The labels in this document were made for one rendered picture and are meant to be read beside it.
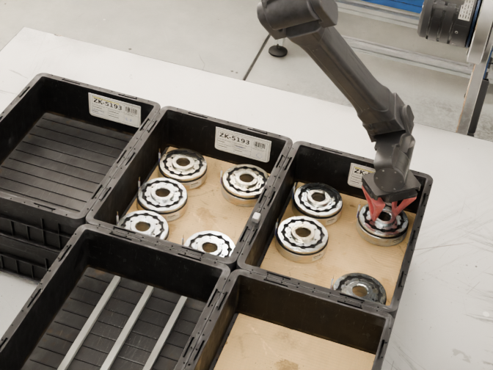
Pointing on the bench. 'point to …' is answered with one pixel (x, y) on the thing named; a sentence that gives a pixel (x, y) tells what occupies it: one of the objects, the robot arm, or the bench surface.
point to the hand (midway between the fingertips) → (384, 213)
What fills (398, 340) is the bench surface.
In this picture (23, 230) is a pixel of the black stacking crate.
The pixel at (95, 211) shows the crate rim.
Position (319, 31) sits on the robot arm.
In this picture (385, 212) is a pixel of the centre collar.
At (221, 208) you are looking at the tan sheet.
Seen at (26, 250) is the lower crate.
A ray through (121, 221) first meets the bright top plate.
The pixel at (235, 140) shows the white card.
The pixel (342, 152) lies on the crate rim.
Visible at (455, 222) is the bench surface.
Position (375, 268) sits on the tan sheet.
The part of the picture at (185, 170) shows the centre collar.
